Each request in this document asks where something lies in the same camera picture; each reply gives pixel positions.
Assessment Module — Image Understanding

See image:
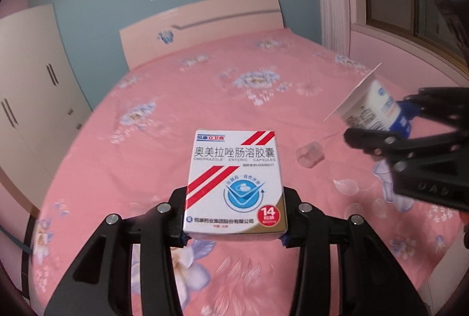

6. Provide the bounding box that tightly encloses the white red medicine box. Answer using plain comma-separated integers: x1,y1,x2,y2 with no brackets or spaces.
183,130,288,241

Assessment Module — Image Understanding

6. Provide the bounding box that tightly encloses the clear plastic cup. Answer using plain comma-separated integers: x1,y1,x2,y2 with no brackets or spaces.
296,141,324,168

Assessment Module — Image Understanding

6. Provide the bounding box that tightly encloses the pink floral bed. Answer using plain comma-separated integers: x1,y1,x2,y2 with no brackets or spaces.
32,29,461,305

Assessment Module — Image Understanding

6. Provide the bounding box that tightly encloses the pink wooden headboard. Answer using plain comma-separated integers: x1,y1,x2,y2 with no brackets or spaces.
119,0,284,70

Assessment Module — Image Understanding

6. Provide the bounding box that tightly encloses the cream wardrobe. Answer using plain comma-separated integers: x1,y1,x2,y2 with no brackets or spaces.
1,5,91,215

